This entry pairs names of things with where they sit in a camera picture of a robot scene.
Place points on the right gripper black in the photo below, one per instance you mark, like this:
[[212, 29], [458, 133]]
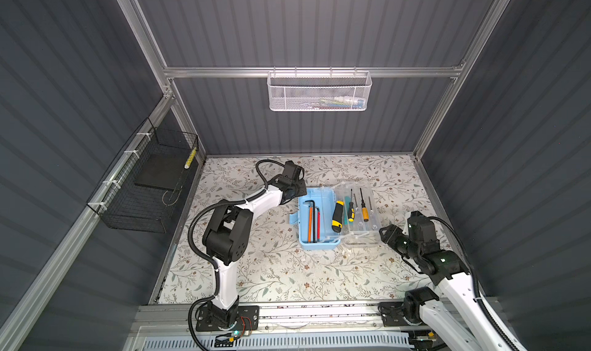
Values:
[[391, 234]]

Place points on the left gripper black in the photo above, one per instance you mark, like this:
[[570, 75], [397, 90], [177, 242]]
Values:
[[302, 191]]

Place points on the black hex key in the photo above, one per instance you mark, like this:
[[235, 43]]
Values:
[[314, 229]]

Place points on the orange handled screwdriver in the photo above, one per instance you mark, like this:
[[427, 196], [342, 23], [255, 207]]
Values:
[[365, 211]]

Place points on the small yellow black screwdriver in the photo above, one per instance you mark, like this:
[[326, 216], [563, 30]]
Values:
[[351, 208]]

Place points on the blue plastic tool box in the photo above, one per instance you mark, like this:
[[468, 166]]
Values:
[[325, 199]]

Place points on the yellow black ratchet screwdriver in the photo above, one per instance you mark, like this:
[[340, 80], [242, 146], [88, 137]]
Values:
[[337, 217]]

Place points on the red hex key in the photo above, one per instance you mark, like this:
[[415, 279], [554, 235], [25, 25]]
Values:
[[318, 225]]

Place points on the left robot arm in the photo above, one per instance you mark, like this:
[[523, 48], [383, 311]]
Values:
[[227, 233]]

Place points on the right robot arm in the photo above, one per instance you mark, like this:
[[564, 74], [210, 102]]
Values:
[[453, 305]]

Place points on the items in white basket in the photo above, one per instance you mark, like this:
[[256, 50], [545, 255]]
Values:
[[331, 103]]

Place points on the yellow marker in basket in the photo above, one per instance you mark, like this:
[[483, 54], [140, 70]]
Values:
[[190, 158]]

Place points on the black foam pad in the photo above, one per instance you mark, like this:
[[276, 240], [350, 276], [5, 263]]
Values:
[[161, 171]]

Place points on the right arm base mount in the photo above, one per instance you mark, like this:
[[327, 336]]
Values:
[[397, 315]]

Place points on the aluminium front rail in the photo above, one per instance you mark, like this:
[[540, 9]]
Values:
[[180, 318]]

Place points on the white wire mesh basket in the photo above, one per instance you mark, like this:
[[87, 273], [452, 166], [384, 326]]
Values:
[[289, 89]]

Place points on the white perforated cable duct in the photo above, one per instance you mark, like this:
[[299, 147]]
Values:
[[302, 341]]

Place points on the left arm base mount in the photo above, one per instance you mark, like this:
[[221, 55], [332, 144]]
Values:
[[209, 318]]

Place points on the black wire basket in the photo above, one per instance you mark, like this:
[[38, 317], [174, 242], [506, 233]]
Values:
[[123, 205]]

